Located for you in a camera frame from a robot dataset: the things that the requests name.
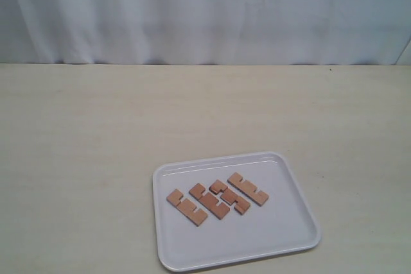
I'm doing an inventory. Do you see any white plastic tray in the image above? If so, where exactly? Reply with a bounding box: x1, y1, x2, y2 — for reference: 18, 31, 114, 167
152, 152, 321, 272

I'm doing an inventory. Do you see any white curtain backdrop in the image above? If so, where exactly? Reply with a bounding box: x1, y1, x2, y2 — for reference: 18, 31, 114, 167
1, 0, 410, 65

